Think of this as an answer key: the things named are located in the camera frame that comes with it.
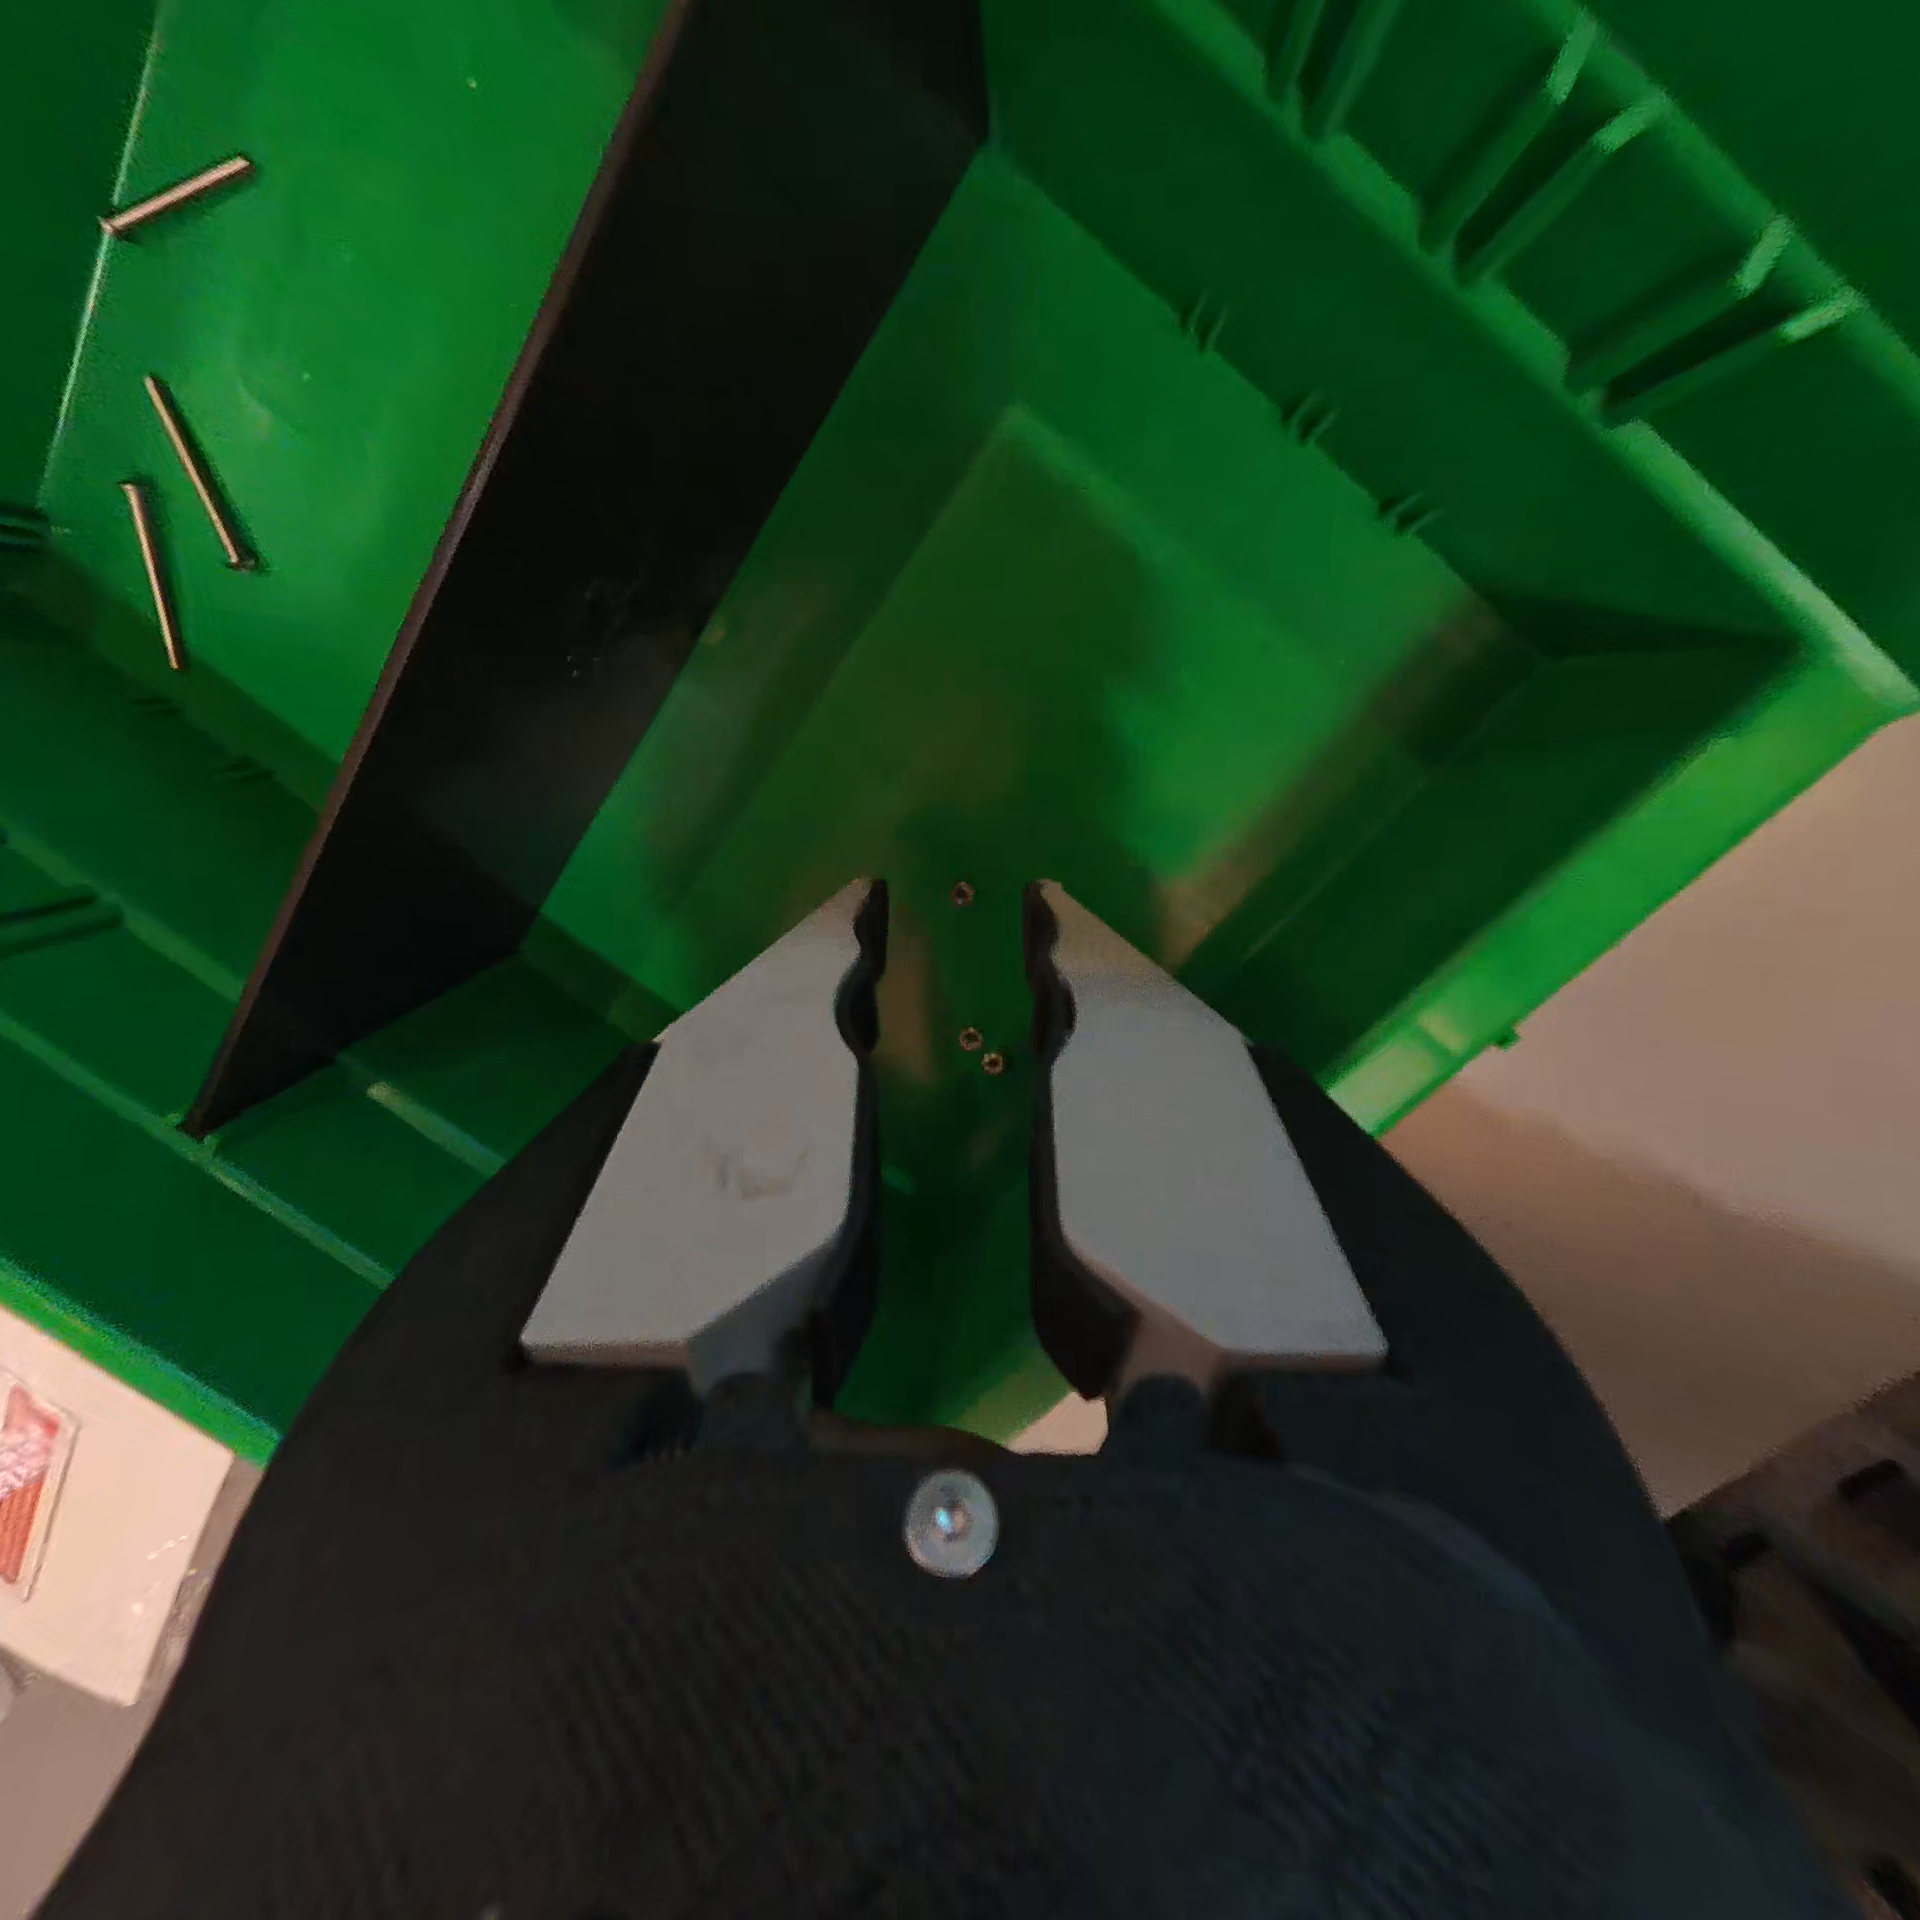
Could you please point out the metal screw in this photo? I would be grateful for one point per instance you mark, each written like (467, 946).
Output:
(177, 197)
(200, 472)
(153, 579)

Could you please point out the black bin divider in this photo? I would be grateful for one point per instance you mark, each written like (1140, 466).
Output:
(675, 450)

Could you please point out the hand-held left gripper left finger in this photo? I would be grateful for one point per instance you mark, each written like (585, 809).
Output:
(705, 1185)

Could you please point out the white box red label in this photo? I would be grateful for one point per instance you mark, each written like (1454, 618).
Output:
(121, 1530)

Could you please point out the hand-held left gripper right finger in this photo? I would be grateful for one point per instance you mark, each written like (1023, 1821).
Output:
(1201, 1185)

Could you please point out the green plastic bin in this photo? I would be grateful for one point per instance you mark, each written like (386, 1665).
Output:
(1201, 601)

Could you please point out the grey desk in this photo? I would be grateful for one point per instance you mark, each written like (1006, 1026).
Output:
(1725, 1081)

